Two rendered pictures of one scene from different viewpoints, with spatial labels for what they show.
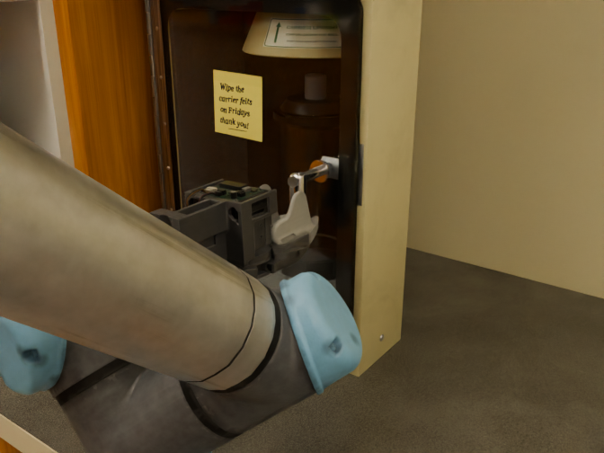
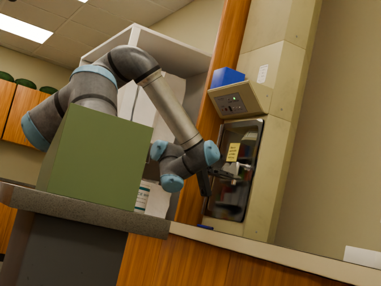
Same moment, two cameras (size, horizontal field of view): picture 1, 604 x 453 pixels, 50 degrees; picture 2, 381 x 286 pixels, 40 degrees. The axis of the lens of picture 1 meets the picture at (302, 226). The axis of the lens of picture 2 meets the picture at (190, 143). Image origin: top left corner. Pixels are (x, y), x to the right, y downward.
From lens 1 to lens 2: 1.44 m
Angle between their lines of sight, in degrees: 41
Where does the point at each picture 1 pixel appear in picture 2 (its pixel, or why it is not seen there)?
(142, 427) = (172, 163)
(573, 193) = (359, 224)
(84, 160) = not seen: hidden behind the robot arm
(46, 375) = (159, 152)
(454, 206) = (321, 234)
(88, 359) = (168, 153)
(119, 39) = (211, 138)
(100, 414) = (165, 162)
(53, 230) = (171, 99)
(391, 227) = (266, 193)
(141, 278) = (180, 113)
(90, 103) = not seen: hidden behind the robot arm
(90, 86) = not seen: hidden behind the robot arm
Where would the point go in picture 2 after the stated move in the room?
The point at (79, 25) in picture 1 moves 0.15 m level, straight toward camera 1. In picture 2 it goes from (200, 129) to (196, 122)
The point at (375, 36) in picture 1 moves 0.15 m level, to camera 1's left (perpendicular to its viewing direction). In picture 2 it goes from (266, 130) to (230, 125)
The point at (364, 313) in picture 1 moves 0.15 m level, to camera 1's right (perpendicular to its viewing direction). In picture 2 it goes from (249, 214) to (288, 222)
